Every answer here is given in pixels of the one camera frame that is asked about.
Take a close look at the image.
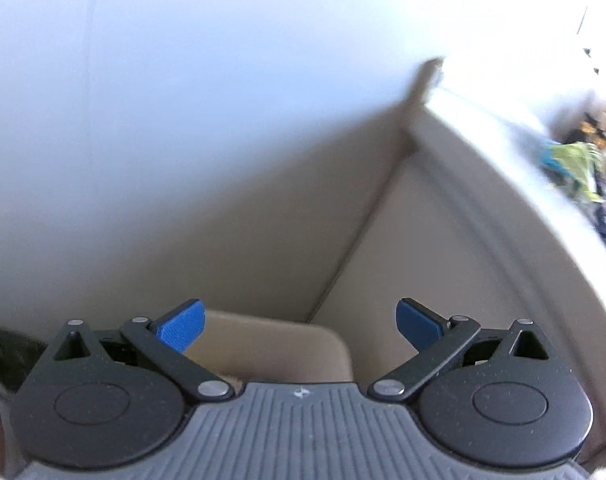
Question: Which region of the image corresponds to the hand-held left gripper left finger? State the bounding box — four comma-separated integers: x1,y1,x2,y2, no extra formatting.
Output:
49,299,235,402

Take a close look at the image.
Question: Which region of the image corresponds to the beige trash bin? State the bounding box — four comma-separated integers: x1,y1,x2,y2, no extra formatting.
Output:
185,310,354,384

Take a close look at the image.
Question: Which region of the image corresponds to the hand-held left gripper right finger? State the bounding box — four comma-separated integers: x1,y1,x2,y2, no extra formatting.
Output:
367,298,556,403

